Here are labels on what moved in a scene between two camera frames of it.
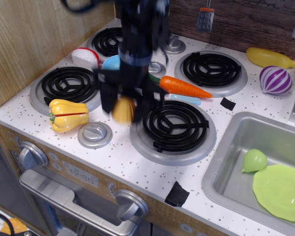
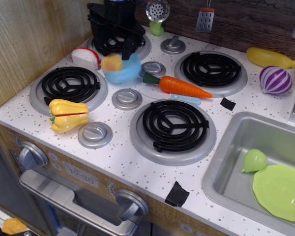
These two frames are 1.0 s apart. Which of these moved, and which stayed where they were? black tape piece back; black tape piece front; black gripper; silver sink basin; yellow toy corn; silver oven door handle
Moved: yellow toy corn; black gripper
Stayed: silver oven door handle; silver sink basin; black tape piece back; black tape piece front
